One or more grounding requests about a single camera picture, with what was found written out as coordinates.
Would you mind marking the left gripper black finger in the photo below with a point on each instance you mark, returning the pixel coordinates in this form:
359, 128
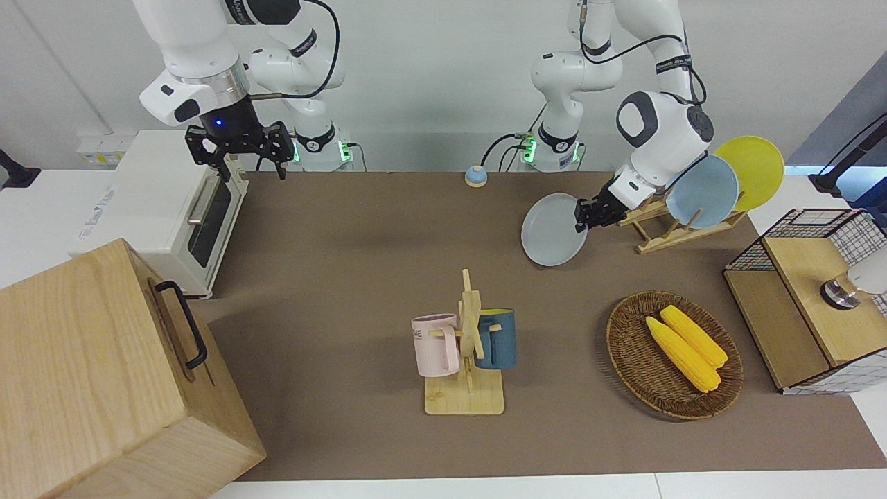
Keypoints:
582, 224
583, 206

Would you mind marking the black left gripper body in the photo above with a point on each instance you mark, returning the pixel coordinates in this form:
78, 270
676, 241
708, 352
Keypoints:
606, 206

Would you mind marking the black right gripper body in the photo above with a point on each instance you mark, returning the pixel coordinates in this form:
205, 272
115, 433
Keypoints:
239, 138

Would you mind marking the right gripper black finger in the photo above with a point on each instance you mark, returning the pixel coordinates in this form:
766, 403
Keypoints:
225, 168
282, 169

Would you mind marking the gray plate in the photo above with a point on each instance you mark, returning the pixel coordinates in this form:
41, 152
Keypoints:
551, 232

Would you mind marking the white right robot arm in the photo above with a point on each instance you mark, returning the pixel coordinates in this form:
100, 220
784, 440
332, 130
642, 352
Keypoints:
187, 34

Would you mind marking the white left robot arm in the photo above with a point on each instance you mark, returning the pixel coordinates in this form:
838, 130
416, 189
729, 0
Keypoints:
658, 132

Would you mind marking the low wooden plate rack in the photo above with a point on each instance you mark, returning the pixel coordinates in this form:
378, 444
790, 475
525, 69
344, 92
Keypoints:
665, 242

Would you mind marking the light blue plate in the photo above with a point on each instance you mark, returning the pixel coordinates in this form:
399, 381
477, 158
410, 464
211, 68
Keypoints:
707, 194

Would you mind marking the yellow plate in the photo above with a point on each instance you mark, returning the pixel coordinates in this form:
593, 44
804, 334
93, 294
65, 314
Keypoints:
755, 166

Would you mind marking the white toaster oven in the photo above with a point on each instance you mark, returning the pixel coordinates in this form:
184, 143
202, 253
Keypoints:
152, 201

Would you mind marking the dark blue mug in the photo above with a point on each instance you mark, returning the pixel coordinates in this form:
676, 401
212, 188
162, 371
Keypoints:
499, 343

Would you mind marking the round wicker basket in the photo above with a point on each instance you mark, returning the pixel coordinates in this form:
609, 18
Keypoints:
637, 367

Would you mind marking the yellow corn cob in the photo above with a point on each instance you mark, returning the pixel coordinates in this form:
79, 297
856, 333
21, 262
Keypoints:
696, 336
682, 357

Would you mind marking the pink mug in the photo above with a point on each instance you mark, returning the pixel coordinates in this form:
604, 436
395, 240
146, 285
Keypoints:
433, 346

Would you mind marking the wooden mug tree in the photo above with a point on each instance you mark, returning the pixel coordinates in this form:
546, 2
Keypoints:
464, 398

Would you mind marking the white wall socket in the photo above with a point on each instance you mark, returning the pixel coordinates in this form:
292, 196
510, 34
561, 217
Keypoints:
97, 152

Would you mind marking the black camera stand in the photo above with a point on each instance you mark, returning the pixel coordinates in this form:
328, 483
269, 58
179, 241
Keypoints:
17, 173
831, 177

